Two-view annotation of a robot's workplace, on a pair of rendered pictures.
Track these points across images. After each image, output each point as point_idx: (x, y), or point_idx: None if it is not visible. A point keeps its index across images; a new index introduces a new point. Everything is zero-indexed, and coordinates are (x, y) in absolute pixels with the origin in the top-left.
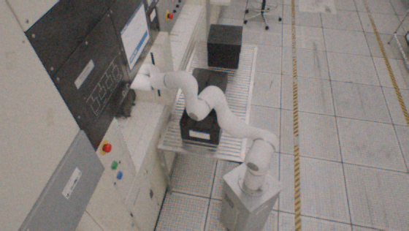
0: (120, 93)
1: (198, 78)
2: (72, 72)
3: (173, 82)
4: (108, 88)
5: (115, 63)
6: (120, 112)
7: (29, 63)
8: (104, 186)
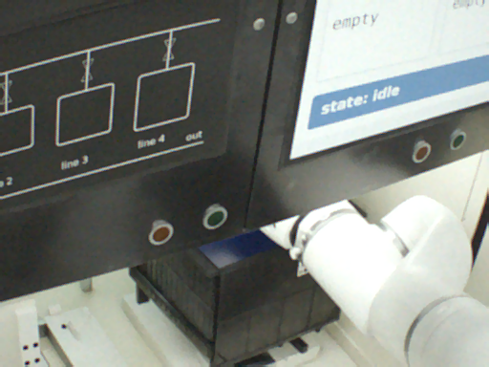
0: (137, 224)
1: None
2: None
3: (438, 355)
4: (60, 139)
5: (192, 55)
6: (202, 334)
7: None
8: None
